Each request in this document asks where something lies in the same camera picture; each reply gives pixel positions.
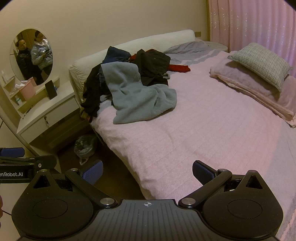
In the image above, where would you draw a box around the white vanity table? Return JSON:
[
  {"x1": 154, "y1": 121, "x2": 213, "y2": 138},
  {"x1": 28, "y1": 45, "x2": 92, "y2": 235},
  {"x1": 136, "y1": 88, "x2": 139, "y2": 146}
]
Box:
[{"x1": 0, "y1": 76, "x2": 90, "y2": 153}]

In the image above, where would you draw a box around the folded purple-grey blanket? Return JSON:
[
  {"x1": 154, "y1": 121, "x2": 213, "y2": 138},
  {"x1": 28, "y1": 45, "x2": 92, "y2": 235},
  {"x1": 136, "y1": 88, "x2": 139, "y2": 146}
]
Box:
[{"x1": 209, "y1": 57, "x2": 281, "y2": 102}]

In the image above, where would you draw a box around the black garment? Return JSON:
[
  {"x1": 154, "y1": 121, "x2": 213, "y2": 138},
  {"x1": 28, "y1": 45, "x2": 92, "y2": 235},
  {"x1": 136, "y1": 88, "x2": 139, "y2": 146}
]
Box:
[{"x1": 80, "y1": 65, "x2": 111, "y2": 117}]

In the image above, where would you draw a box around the bed with quilted bedspread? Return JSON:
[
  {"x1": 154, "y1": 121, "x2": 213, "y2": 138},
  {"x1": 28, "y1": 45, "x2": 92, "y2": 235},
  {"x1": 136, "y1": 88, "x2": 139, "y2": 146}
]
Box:
[{"x1": 89, "y1": 42, "x2": 296, "y2": 241}]

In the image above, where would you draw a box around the stack of folded towels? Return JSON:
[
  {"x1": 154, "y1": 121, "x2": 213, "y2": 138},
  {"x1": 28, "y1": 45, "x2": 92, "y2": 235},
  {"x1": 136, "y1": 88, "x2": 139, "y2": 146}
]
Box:
[{"x1": 209, "y1": 70, "x2": 296, "y2": 128}]

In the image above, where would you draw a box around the black jacket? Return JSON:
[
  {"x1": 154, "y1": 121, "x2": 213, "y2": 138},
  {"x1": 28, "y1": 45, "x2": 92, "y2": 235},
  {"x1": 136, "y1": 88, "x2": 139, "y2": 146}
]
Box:
[{"x1": 135, "y1": 49, "x2": 171, "y2": 87}]

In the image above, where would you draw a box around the pink curtain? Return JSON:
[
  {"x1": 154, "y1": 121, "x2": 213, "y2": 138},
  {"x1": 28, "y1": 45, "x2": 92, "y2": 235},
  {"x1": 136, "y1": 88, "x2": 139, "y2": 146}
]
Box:
[{"x1": 207, "y1": 0, "x2": 296, "y2": 78}]

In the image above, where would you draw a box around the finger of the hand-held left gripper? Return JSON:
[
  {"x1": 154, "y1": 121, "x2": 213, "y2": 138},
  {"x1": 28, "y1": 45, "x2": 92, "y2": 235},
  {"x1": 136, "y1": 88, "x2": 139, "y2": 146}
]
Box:
[
  {"x1": 0, "y1": 147, "x2": 25, "y2": 158},
  {"x1": 0, "y1": 155, "x2": 57, "y2": 169}
]

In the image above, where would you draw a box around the clear plastic bag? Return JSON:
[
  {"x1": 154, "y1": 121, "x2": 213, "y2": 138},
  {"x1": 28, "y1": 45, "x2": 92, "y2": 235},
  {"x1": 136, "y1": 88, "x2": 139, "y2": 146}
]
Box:
[{"x1": 74, "y1": 134, "x2": 99, "y2": 165}]

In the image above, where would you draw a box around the oval wall mirror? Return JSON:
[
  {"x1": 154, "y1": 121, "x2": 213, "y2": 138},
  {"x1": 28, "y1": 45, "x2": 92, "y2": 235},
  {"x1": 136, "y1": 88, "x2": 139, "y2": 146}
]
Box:
[{"x1": 10, "y1": 28, "x2": 53, "y2": 87}]

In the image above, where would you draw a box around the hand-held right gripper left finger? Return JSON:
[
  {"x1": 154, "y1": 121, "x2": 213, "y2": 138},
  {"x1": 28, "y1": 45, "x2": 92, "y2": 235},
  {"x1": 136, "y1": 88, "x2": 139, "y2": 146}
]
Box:
[{"x1": 34, "y1": 160, "x2": 117, "y2": 209}]

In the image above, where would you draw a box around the navy garment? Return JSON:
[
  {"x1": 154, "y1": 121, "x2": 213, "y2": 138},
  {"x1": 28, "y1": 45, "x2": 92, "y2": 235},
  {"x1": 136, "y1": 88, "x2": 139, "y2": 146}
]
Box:
[{"x1": 102, "y1": 46, "x2": 132, "y2": 64}]

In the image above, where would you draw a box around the black phone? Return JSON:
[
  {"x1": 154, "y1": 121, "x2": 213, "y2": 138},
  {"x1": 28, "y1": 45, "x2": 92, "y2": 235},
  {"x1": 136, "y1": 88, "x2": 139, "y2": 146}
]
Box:
[{"x1": 45, "y1": 80, "x2": 58, "y2": 100}]

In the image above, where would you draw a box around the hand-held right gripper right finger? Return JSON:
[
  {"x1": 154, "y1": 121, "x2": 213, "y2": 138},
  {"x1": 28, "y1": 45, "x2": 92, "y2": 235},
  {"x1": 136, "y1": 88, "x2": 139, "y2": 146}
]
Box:
[{"x1": 179, "y1": 160, "x2": 264, "y2": 209}]

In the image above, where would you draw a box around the pink basket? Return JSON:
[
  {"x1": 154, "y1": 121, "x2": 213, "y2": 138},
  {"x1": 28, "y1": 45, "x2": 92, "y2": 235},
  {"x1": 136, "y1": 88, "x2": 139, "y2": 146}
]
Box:
[{"x1": 19, "y1": 77, "x2": 37, "y2": 100}]

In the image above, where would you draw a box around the red garment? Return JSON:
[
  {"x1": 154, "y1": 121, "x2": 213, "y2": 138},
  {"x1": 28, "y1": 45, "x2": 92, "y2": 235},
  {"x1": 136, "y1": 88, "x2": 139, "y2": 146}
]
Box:
[{"x1": 129, "y1": 49, "x2": 191, "y2": 72}]

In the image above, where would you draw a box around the grey checked pillow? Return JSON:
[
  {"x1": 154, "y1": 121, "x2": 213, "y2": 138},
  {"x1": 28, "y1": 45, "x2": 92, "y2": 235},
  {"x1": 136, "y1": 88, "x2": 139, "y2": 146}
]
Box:
[{"x1": 227, "y1": 42, "x2": 293, "y2": 93}]

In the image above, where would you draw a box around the grey-blue sweater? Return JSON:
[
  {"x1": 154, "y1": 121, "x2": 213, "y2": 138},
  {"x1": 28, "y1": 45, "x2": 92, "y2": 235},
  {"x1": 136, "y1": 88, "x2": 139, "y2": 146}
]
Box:
[{"x1": 100, "y1": 62, "x2": 177, "y2": 125}]

